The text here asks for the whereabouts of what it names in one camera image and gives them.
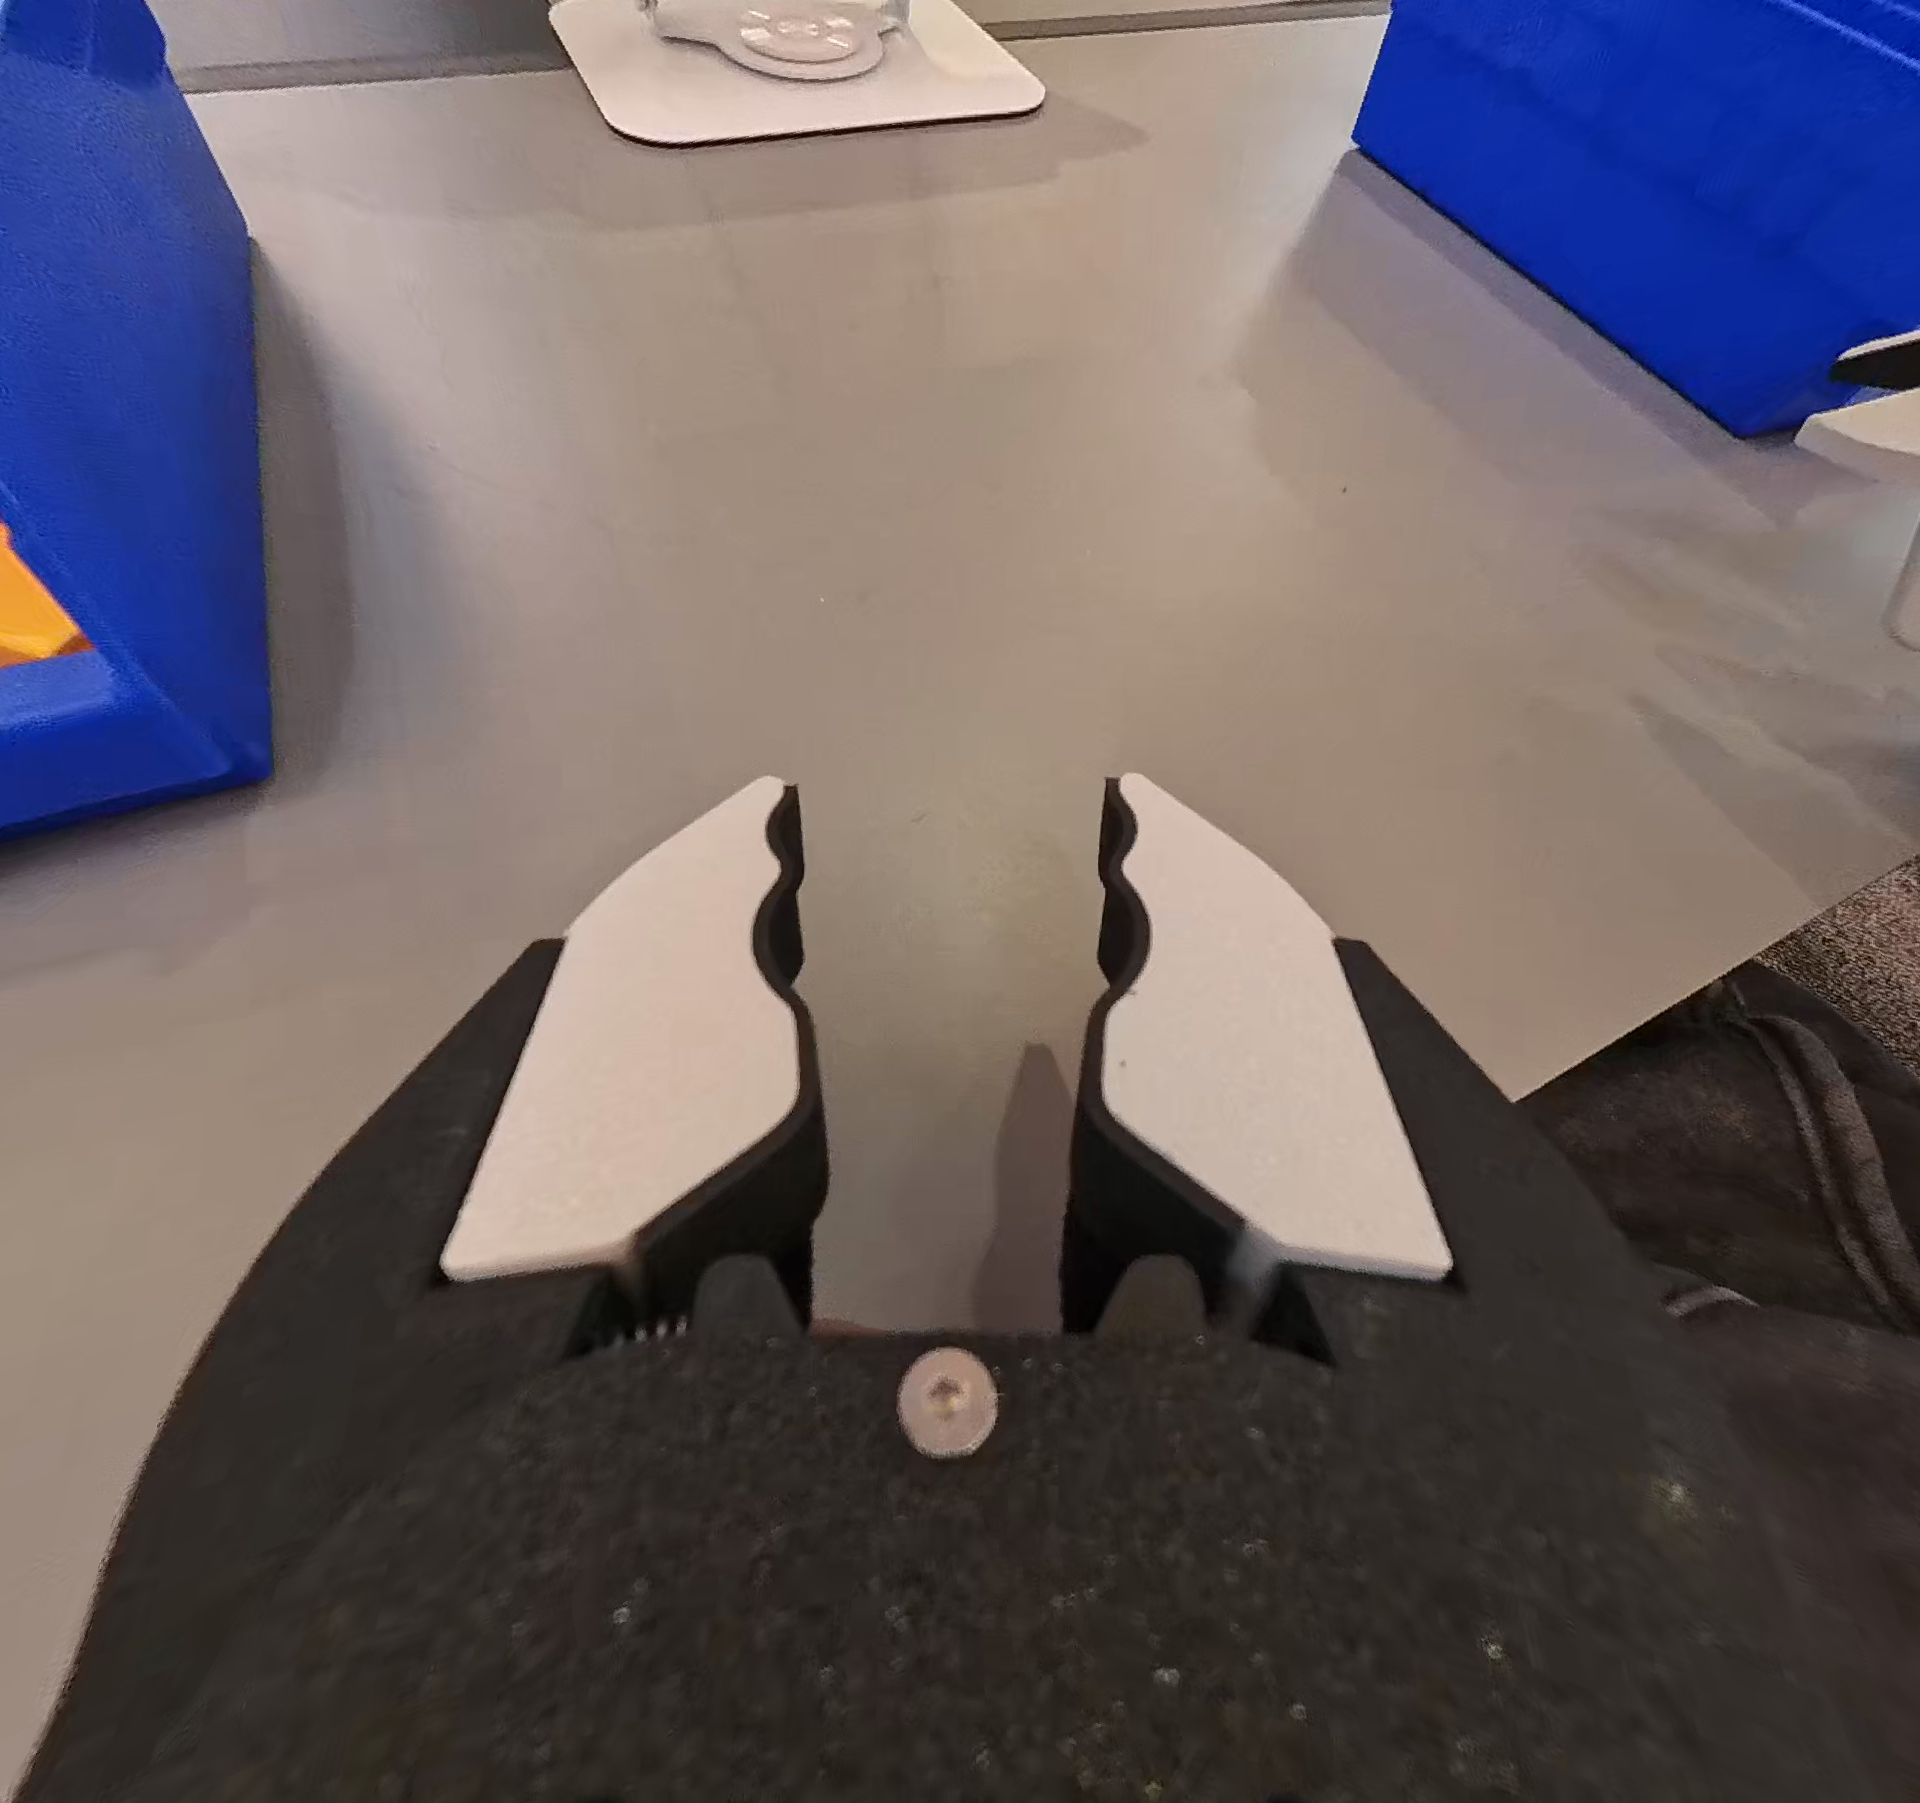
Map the blue plastic bin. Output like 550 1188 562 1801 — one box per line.
0 0 277 841
1350 0 1920 443

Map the grey desk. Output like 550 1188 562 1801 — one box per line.
0 0 1920 1657

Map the person's grey sweatshirt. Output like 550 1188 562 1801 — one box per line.
1515 964 1920 1803

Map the white tablet stand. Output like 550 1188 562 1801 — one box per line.
547 0 1050 153

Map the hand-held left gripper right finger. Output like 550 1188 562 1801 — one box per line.
1063 774 1457 1337

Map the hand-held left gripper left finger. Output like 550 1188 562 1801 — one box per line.
438 776 831 1333

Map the yellow one-stud toy block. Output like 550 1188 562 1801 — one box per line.
0 520 96 673

